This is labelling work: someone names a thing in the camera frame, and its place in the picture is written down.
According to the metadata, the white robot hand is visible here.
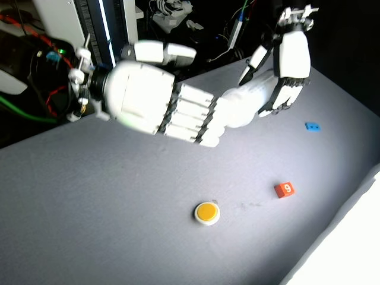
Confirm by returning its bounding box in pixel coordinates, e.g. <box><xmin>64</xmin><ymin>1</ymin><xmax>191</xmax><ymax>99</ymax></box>
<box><xmin>102</xmin><ymin>39</ymin><xmax>227</xmax><ymax>148</ymax></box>
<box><xmin>237</xmin><ymin>30</ymin><xmax>312</xmax><ymax>118</ymax></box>

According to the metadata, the white power adapter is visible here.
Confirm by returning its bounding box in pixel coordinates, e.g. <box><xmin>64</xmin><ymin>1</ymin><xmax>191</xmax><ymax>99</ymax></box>
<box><xmin>226</xmin><ymin>17</ymin><xmax>245</xmax><ymax>50</ymax></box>

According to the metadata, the grey table cloth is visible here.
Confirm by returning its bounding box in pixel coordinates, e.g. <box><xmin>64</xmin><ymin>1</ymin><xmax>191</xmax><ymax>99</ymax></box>
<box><xmin>0</xmin><ymin>55</ymin><xmax>380</xmax><ymax>285</ymax></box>

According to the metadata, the orange block with number nine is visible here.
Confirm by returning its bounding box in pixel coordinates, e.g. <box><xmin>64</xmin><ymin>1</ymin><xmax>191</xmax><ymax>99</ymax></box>
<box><xmin>273</xmin><ymin>181</ymin><xmax>296</xmax><ymax>200</ymax></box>

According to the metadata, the yellow button with white rim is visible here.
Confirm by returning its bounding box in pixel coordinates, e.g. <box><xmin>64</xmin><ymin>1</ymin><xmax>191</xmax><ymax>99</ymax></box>
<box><xmin>194</xmin><ymin>201</ymin><xmax>221</xmax><ymax>227</ymax></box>

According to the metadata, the white metal frame column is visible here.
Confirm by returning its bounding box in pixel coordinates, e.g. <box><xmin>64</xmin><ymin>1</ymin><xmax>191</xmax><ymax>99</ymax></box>
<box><xmin>31</xmin><ymin>0</ymin><xmax>140</xmax><ymax>71</ymax></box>

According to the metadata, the green cable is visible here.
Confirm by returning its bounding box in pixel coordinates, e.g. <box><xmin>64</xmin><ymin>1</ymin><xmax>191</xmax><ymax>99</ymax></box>
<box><xmin>0</xmin><ymin>94</ymin><xmax>59</xmax><ymax>125</ymax></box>

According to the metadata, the red cable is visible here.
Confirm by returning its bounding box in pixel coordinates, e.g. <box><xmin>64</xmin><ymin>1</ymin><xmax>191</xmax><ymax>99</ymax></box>
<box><xmin>0</xmin><ymin>14</ymin><xmax>75</xmax><ymax>68</ymax></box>

